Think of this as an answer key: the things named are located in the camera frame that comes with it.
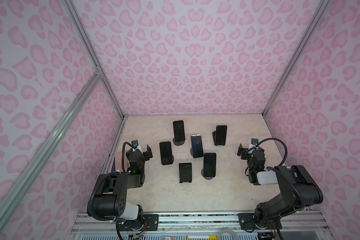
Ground grey round stand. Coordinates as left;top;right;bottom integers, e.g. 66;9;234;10
201;169;214;180

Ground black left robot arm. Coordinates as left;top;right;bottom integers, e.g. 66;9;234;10
87;146;153;231

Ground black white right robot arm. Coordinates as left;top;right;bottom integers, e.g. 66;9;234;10
237;145;324;233

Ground round stand of back phone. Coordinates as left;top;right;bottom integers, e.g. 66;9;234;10
173;138;185;146

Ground centre silver-edged black phone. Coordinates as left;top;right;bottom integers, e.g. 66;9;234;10
191;135;204;159

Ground clear plastic tube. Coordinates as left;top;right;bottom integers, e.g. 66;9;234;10
217;228;240;240

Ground yellow white marker pen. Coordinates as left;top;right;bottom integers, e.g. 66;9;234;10
186;235;218;240

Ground left diagonal aluminium strut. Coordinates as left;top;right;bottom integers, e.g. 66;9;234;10
0;73;102;233

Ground right corner aluminium profile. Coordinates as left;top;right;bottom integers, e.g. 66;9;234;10
262;0;332;118

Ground corner aluminium profile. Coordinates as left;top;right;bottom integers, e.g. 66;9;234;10
262;0;332;118
62;0;125;120

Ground left corner aluminium profile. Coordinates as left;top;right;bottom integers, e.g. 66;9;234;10
62;0;125;120

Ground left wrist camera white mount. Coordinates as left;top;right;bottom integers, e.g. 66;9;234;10
131;140;143;153

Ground black left corrugated cable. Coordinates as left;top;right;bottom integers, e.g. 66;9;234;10
87;141;136;221

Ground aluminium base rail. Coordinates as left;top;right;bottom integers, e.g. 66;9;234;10
68;209;331;240

